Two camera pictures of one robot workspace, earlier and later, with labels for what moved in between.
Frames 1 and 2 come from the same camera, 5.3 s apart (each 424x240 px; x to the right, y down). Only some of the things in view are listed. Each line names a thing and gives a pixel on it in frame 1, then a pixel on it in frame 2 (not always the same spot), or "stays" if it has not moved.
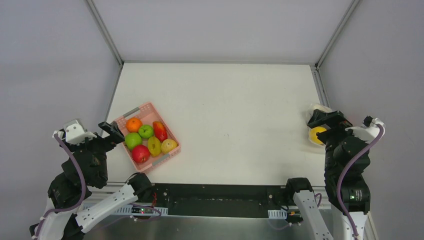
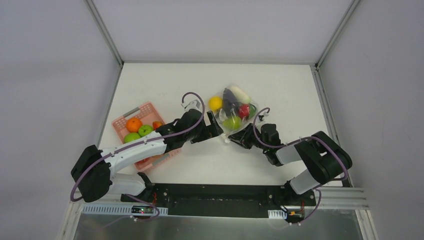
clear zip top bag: (312, 136) -> (233, 106)
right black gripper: (330, 122) -> (244, 136)
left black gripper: (105, 136) -> (210, 129)
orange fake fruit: (133, 124) stays
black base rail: (218, 200) stays
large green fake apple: (132, 140) stays
